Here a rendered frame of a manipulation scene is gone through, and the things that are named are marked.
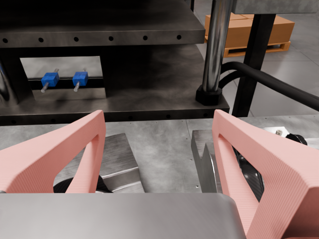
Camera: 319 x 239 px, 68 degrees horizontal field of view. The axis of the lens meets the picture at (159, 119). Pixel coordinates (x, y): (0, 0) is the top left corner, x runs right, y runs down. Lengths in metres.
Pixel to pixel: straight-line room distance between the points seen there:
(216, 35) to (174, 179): 0.46
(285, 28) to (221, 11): 3.11
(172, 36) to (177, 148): 0.38
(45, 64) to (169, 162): 0.56
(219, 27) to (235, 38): 2.66
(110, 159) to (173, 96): 0.50
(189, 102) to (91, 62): 0.38
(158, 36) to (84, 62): 0.28
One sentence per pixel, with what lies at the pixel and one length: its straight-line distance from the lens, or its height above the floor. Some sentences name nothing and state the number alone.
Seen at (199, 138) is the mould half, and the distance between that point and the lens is 0.63.
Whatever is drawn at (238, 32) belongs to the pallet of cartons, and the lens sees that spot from 3.45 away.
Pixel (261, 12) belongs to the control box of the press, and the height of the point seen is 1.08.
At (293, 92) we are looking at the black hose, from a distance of 0.84.
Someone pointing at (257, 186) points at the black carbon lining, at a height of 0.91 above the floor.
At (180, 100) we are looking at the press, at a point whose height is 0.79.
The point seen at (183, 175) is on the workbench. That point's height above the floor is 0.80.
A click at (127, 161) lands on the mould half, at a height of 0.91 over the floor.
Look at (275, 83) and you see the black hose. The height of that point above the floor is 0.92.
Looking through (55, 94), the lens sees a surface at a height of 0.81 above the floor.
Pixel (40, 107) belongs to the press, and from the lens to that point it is 0.98.
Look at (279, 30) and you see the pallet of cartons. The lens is 3.82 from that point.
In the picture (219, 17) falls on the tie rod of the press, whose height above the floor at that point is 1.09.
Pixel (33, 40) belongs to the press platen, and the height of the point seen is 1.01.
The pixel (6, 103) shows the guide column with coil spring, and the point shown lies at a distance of 1.03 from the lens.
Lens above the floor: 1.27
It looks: 37 degrees down
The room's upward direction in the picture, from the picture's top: straight up
